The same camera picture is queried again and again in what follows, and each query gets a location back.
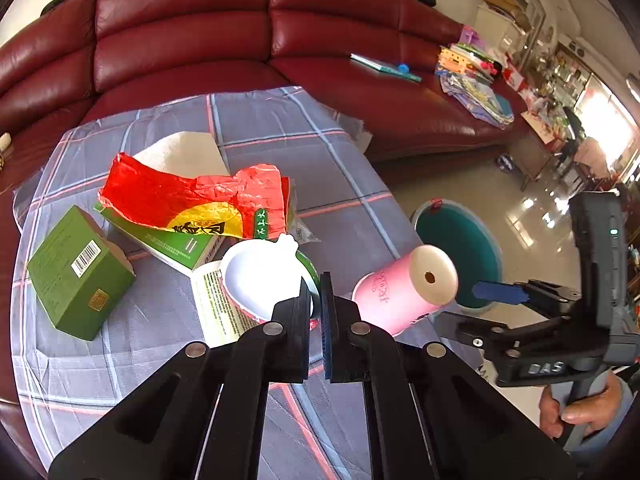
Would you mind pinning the teal trash bucket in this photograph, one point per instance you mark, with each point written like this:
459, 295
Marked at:
468, 243

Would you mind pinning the clear plastic wrapper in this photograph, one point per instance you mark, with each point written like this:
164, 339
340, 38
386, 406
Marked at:
300, 231

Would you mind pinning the plaid grey tablecloth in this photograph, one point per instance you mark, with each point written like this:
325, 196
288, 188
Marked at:
345, 217

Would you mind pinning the person's right hand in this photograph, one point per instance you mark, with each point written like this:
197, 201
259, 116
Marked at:
596, 412

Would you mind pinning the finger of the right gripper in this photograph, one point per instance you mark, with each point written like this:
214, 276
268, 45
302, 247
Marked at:
547, 299
498, 340

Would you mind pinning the white paper sheet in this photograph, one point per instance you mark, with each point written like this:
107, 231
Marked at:
185, 154

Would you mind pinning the stack of papers on sofa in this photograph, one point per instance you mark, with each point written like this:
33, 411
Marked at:
468, 71

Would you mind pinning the green white medicine box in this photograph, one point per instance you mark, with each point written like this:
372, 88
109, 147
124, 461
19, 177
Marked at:
183, 252

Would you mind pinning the teal book on sofa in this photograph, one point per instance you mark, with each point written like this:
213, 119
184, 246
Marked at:
399, 71

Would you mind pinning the green cardboard box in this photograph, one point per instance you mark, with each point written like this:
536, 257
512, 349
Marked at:
78, 275

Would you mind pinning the wooden side table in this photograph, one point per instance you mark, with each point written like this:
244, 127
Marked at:
533, 147

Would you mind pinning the red plastic bag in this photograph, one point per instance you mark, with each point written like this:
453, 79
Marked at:
250, 204

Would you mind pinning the white instant noodle bowl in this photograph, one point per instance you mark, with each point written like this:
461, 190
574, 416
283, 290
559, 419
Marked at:
241, 290

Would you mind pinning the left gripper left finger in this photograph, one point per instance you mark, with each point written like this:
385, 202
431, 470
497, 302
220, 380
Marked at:
200, 415

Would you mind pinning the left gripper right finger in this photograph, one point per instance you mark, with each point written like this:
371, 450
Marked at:
428, 414

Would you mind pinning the red leather sofa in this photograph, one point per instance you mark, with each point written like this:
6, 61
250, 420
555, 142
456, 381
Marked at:
88, 59

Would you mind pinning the pink cartoon paper cup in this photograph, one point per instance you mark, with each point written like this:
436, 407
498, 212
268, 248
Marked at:
415, 285

